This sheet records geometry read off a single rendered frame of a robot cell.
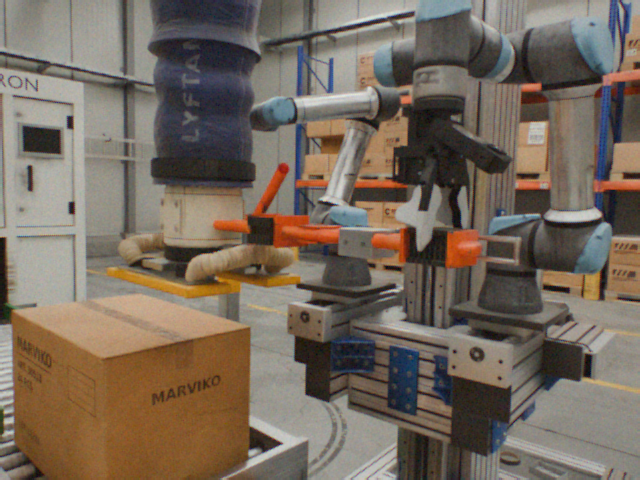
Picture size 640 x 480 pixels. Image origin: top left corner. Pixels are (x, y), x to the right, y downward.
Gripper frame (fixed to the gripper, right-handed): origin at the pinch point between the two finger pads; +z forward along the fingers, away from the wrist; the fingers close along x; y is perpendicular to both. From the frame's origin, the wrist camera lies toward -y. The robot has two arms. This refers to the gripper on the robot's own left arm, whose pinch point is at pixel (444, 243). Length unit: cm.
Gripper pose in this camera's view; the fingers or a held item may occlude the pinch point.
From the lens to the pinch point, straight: 76.1
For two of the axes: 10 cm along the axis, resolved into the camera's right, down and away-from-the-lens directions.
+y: -7.1, -0.8, 7.0
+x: -7.0, 0.4, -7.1
